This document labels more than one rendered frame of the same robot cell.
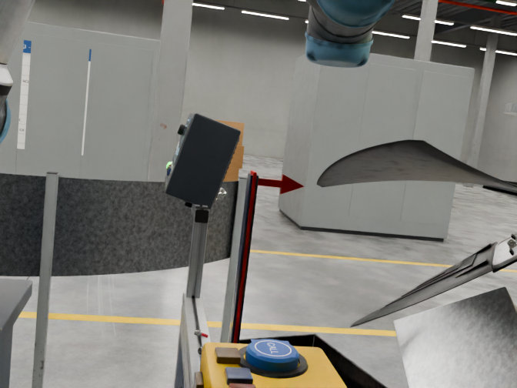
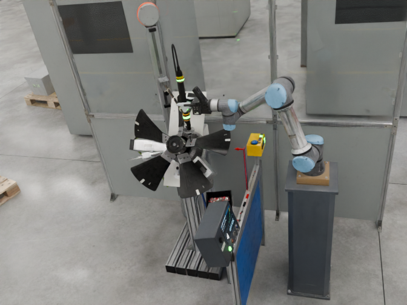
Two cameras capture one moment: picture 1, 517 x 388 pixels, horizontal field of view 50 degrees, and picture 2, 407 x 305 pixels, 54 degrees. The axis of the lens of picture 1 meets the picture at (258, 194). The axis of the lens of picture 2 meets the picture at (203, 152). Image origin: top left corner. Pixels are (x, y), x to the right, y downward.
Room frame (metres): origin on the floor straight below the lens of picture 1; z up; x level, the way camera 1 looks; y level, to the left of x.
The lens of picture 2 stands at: (2.52, 0.88, 2.53)
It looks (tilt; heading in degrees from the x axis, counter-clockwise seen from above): 33 degrees down; 212
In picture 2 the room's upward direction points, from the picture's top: 9 degrees counter-clockwise
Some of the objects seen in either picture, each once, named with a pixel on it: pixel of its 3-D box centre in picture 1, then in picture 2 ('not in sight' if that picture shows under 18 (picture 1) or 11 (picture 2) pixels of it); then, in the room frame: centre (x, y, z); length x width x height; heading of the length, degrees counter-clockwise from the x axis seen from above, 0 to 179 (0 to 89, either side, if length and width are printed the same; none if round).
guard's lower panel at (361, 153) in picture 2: not in sight; (228, 166); (0.00, -0.46, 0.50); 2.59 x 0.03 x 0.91; 100
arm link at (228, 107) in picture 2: not in sight; (228, 106); (0.66, -0.07, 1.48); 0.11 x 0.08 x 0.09; 101
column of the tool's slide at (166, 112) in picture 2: not in sight; (171, 133); (0.20, -0.85, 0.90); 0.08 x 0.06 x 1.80; 135
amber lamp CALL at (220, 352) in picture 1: (227, 355); not in sight; (0.39, 0.01, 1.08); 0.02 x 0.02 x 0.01; 10
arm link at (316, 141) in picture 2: not in sight; (312, 146); (0.55, 0.41, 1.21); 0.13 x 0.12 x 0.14; 177
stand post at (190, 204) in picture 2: not in sight; (192, 216); (0.63, -0.49, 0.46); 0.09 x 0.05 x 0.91; 100
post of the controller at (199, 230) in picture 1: (197, 252); not in sight; (1.16, 0.12, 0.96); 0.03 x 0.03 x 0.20; 10
